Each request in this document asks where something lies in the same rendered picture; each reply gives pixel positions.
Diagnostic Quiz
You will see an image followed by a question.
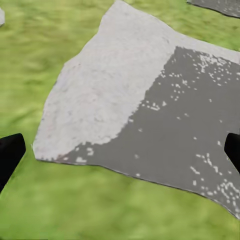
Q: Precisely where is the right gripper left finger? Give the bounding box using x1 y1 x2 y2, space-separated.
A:
0 133 26 193

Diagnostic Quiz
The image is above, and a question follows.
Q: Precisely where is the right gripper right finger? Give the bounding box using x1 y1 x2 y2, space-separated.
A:
223 133 240 173

